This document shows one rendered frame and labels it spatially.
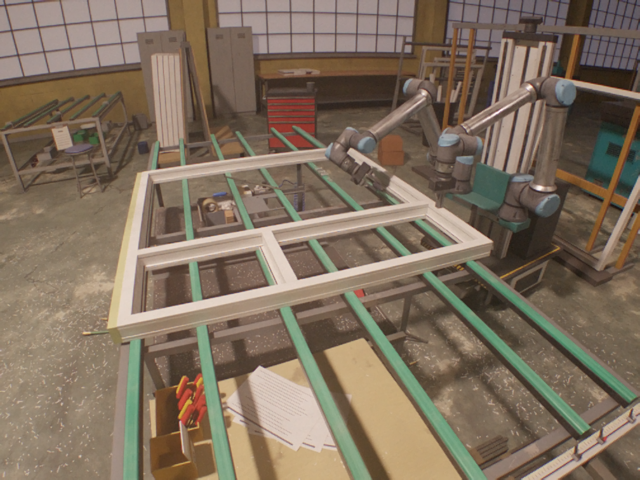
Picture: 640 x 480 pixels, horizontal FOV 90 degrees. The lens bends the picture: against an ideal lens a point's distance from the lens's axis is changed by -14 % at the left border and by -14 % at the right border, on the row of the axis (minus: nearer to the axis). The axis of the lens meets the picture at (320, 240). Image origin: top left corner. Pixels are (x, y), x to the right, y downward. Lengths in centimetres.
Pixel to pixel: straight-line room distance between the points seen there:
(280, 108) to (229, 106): 358
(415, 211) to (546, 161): 77
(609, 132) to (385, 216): 396
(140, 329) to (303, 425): 59
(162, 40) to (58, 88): 255
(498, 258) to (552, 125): 109
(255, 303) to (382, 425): 56
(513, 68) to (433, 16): 828
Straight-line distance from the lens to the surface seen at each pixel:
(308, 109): 530
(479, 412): 218
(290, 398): 130
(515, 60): 261
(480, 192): 272
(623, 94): 363
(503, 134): 266
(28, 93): 971
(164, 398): 135
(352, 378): 135
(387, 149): 529
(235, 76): 875
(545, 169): 220
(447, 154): 174
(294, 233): 162
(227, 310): 123
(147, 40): 865
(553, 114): 211
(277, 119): 538
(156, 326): 125
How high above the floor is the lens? 169
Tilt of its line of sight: 30 degrees down
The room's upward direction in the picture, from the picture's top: straight up
